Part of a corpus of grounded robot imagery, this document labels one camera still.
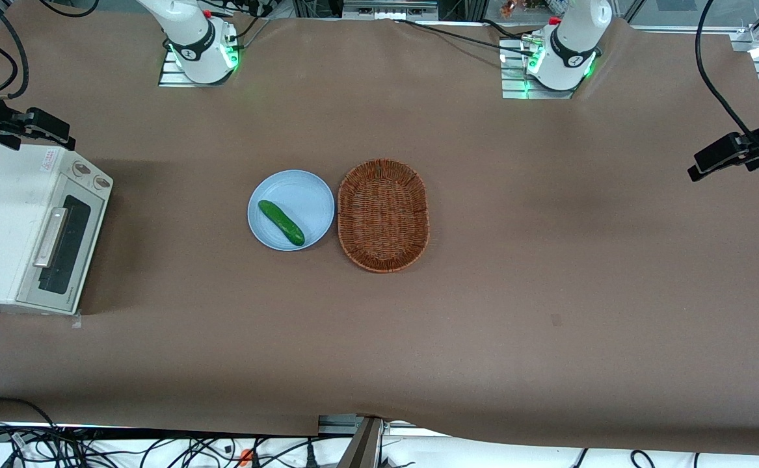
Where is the brown oval wicker basket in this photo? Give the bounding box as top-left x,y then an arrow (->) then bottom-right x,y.
338,159 -> 431,274

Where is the black looped floor cable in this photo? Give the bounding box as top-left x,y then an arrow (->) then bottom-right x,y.
0,397 -> 62,450

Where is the light blue round plate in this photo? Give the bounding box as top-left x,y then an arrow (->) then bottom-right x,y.
247,170 -> 336,252

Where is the metal frame rail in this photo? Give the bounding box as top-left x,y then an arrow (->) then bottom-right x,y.
341,0 -> 439,21

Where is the black overhead cable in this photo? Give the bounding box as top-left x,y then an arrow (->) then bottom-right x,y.
40,0 -> 101,18

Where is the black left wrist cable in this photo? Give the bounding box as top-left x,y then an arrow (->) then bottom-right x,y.
694,0 -> 759,154

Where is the brown table cover sheet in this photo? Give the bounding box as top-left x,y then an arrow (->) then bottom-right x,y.
0,8 -> 759,457

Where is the green cucumber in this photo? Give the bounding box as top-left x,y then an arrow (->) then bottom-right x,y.
258,200 -> 306,247

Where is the dark metal frame post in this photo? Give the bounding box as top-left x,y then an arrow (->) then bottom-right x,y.
345,416 -> 386,468

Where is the black arm base cable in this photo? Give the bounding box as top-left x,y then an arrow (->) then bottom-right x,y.
395,18 -> 540,57

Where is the silver oven door handle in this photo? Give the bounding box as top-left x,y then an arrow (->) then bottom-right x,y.
33,207 -> 70,269

